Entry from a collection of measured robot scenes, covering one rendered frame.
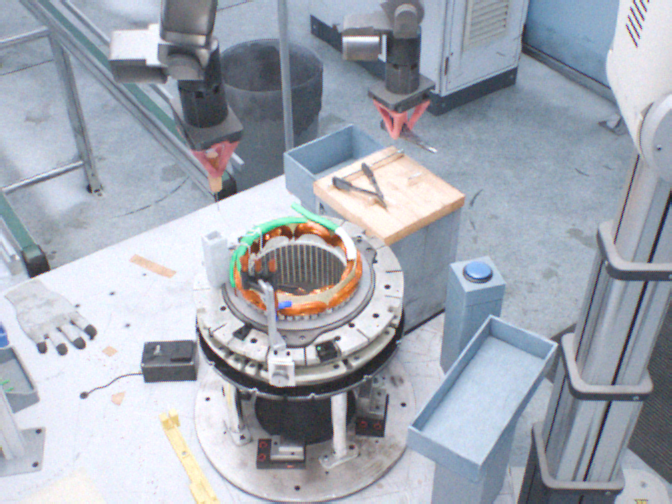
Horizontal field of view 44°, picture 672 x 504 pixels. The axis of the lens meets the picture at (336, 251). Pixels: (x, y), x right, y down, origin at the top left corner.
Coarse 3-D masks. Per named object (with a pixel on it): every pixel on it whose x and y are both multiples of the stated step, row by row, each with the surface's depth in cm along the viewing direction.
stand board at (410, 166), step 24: (360, 168) 154; (384, 168) 154; (408, 168) 153; (336, 192) 148; (384, 192) 148; (408, 192) 148; (432, 192) 148; (456, 192) 148; (360, 216) 143; (384, 216) 143; (408, 216) 143; (432, 216) 144; (384, 240) 139
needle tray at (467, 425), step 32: (480, 352) 125; (512, 352) 125; (544, 352) 123; (448, 384) 118; (480, 384) 120; (512, 384) 120; (416, 416) 111; (448, 416) 116; (480, 416) 116; (512, 416) 111; (416, 448) 111; (448, 448) 107; (480, 448) 112; (448, 480) 125; (480, 480) 120
